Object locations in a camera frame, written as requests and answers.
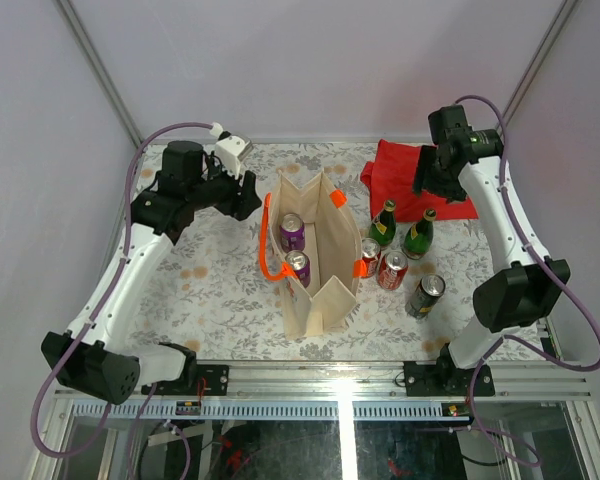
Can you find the red cloth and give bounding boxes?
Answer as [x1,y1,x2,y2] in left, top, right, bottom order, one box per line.
[360,140,478,223]

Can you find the aluminium front rail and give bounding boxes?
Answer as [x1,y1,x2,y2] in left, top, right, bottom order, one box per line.
[54,358,594,401]

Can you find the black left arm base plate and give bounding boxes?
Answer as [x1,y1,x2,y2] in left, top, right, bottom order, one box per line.
[155,364,230,397]

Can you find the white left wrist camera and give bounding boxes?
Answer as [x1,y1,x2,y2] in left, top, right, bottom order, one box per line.
[210,122,253,179]

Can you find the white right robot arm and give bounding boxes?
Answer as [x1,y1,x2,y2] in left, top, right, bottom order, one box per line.
[413,104,571,395]

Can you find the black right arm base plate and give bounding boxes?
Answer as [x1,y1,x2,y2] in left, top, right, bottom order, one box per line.
[403,361,495,397]

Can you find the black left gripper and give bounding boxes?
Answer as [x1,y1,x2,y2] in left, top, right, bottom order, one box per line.
[188,152,262,220]

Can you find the beige canvas bag orange handles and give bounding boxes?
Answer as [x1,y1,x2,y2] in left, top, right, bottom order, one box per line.
[259,172,365,340]

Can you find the purple soda can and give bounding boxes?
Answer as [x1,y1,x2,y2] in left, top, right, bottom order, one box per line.
[279,213,306,252]
[285,250,311,288]

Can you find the black energy drink can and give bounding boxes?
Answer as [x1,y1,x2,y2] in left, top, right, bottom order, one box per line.
[405,274,446,319]

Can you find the green glass bottle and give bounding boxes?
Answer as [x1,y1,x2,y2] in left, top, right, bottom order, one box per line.
[402,208,437,260]
[368,199,396,249]

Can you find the red cola can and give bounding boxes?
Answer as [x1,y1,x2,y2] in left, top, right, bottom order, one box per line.
[361,237,381,278]
[377,250,408,290]

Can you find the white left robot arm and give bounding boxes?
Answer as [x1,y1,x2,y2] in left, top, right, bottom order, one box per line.
[41,133,262,405]

